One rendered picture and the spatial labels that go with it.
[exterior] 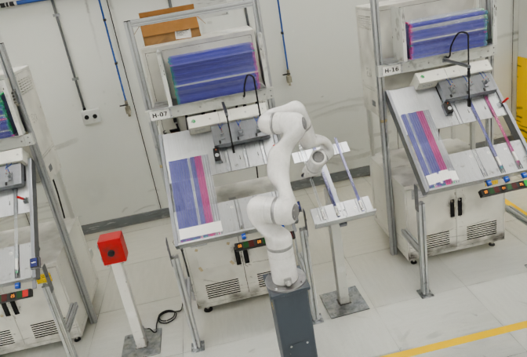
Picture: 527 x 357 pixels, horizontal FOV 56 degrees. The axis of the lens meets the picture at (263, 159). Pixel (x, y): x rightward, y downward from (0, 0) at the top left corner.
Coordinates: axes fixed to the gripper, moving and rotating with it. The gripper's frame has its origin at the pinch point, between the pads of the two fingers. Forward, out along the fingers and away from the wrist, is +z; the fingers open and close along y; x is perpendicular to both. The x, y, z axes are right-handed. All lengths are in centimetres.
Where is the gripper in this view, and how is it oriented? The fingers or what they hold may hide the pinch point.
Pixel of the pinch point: (310, 176)
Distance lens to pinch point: 282.5
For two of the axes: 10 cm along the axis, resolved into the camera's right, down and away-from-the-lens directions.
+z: -0.4, 3.5, 9.4
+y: -9.7, 2.1, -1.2
